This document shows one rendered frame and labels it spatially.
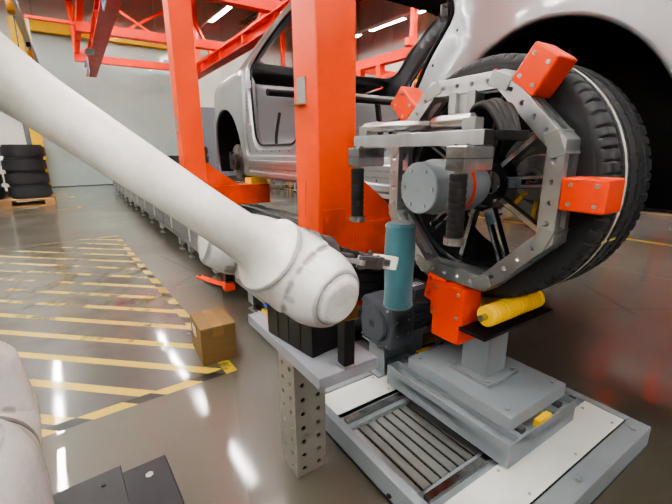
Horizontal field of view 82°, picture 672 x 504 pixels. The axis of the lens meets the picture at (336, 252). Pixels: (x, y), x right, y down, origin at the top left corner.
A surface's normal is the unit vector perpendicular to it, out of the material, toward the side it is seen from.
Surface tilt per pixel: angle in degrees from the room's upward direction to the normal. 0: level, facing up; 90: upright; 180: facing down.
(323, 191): 90
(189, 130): 90
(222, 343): 90
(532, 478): 0
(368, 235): 90
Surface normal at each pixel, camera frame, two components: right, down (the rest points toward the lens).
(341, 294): 0.68, 0.38
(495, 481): 0.00, -0.97
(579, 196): -0.83, 0.14
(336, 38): 0.55, 0.21
